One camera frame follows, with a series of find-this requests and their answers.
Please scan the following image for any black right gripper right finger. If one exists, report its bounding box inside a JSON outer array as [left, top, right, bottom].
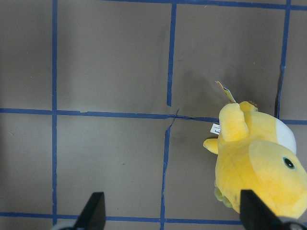
[[240, 190, 307, 230]]

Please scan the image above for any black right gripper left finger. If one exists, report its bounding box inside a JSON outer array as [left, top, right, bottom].
[[52, 192, 106, 230]]

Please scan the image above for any yellow plush toy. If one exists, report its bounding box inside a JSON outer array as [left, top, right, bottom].
[[203, 88, 307, 219]]

